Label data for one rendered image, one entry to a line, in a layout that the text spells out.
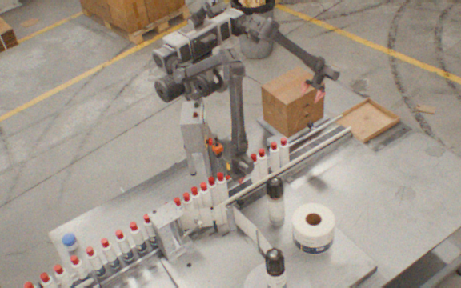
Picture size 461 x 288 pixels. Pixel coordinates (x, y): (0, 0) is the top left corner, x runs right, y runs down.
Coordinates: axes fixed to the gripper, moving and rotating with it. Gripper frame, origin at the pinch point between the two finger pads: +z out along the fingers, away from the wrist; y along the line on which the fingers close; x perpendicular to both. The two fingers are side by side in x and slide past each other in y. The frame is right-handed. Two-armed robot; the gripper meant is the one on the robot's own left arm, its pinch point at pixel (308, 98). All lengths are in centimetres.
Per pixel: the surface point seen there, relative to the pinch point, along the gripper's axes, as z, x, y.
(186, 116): 24, -77, -10
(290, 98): 5.7, 1.8, -12.2
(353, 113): 2, 51, 4
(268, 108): 18.3, 8.1, -27.4
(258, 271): 76, -50, 44
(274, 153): 32.5, -18.2, 6.1
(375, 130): 5, 47, 25
